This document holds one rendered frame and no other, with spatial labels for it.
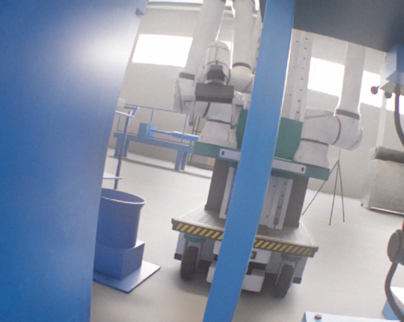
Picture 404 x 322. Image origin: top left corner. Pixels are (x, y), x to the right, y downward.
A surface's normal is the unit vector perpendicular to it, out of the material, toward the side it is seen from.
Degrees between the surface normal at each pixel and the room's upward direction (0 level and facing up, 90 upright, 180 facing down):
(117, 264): 90
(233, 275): 90
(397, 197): 90
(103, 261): 90
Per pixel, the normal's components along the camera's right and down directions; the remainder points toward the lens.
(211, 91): 0.03, -0.39
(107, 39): 0.96, 0.19
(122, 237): 0.60, 0.13
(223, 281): -0.19, -0.03
